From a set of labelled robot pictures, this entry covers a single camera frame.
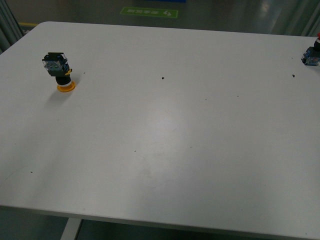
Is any grey curtain right side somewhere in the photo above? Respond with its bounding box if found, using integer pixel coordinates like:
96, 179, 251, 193
300, 0, 320, 37

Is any red push button switch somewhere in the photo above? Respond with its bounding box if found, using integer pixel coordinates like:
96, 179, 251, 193
301, 32, 320, 67

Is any grey curtain left side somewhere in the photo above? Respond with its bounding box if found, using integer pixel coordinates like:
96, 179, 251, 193
0, 0, 24, 54

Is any yellow push button switch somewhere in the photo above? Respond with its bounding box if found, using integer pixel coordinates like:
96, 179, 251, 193
42, 52, 76, 93

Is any green floor sign sticker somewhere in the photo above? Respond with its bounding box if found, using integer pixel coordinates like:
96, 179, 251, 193
120, 6, 179, 19

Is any grey curtain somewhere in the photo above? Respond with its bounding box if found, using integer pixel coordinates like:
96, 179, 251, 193
0, 0, 24, 54
300, 0, 320, 37

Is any yellow floor tape line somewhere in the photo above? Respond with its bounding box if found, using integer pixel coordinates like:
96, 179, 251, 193
18, 22, 38, 28

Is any white table leg frame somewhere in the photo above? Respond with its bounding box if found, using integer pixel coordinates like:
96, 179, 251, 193
60, 218, 83, 240

